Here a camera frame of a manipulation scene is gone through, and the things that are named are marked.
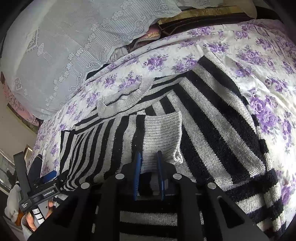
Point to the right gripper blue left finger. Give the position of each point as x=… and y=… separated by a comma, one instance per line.
x=91, y=212

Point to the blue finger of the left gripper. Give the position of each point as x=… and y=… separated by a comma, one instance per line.
x=49, y=177

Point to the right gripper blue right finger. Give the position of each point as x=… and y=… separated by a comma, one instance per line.
x=204, y=212

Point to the black white striped sweater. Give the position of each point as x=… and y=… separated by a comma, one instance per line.
x=200, y=122

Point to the grey knit sleeve forearm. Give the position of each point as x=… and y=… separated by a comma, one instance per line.
x=14, y=217

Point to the folded clothes under cover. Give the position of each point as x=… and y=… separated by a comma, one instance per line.
x=185, y=25

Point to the person's left hand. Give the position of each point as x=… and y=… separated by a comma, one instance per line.
x=30, y=218

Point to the pink floral cloth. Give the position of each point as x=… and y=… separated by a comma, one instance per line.
x=16, y=106

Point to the white lace cover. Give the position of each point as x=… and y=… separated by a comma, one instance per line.
x=52, y=46

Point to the purple floral bed sheet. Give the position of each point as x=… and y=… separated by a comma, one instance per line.
x=261, y=61

